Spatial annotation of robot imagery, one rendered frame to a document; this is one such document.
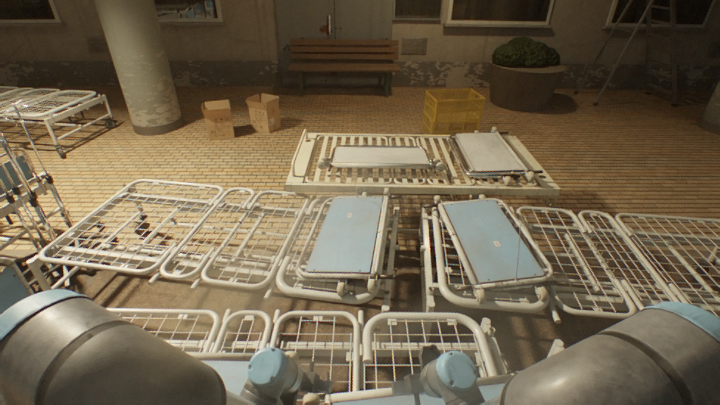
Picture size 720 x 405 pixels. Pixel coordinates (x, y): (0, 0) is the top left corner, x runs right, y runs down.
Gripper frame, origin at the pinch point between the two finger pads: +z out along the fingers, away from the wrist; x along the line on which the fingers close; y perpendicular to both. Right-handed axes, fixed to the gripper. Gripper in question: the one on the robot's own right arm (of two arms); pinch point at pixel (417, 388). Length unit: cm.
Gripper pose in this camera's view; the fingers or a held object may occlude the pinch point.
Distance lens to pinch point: 131.7
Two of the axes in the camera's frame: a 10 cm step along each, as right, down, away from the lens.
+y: 0.8, 8.1, -5.8
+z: -1.7, 5.9, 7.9
